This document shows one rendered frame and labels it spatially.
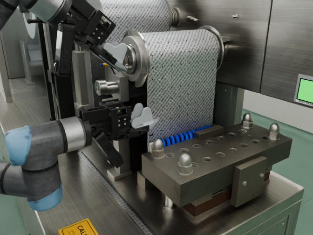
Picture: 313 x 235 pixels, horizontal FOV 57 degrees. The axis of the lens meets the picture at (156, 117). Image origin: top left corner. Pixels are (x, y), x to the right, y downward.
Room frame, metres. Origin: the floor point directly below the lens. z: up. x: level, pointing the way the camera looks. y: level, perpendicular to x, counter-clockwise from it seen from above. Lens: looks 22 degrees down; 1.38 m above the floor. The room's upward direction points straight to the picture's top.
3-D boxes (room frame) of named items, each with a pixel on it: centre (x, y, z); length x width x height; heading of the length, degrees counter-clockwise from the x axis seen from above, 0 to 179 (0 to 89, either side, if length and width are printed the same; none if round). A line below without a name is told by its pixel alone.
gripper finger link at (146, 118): (0.68, 0.02, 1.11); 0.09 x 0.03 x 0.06; 122
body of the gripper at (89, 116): (0.63, 0.12, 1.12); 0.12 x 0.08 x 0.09; 124
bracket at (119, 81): (0.75, 0.11, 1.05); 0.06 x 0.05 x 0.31; 124
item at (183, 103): (0.76, -0.08, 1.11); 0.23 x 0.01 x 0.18; 124
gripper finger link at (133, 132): (0.65, 0.06, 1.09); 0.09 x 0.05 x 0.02; 122
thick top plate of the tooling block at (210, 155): (0.69, -0.17, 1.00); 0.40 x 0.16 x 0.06; 124
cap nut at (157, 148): (0.63, 0.00, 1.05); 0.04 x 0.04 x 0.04
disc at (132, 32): (0.75, 0.06, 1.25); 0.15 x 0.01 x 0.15; 34
